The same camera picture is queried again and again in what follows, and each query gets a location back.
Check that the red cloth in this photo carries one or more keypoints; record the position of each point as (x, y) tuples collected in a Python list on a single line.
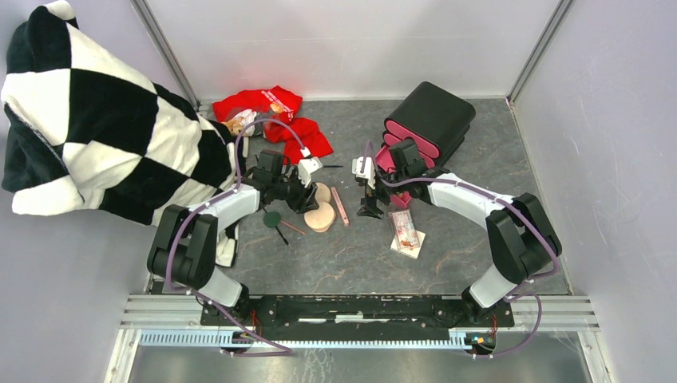
[(279, 110)]

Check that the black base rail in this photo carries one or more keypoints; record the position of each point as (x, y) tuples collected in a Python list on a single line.
[(369, 317)]

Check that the black white checkered blanket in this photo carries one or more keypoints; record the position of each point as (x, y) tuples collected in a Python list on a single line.
[(89, 132)]

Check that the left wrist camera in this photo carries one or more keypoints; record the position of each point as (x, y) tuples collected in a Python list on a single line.
[(306, 167)]

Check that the rose pencil near mirror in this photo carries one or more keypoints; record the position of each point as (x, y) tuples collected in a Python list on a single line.
[(294, 228)]

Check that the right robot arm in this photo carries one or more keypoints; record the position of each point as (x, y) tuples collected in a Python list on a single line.
[(523, 243)]

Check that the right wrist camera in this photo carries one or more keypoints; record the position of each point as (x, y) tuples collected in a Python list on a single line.
[(363, 170)]

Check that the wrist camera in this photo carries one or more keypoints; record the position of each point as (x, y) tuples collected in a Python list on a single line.
[(363, 170), (306, 167)]

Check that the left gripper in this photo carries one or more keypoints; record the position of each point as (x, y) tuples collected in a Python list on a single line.
[(306, 200)]

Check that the small plush doll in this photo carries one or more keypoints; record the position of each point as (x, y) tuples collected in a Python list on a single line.
[(246, 120)]

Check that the pink makeup package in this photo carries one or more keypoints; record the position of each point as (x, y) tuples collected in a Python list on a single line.
[(403, 228)]

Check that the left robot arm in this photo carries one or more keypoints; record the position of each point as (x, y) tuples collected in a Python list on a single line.
[(189, 239)]

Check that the black pink drawer organizer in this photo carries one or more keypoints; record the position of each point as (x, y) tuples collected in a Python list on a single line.
[(420, 136)]

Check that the green round mirror brush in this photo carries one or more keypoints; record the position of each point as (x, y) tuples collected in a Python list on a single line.
[(273, 219)]

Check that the large beige powder puff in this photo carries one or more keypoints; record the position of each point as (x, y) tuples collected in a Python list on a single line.
[(321, 219)]

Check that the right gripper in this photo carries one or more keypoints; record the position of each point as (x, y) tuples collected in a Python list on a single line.
[(369, 203)]

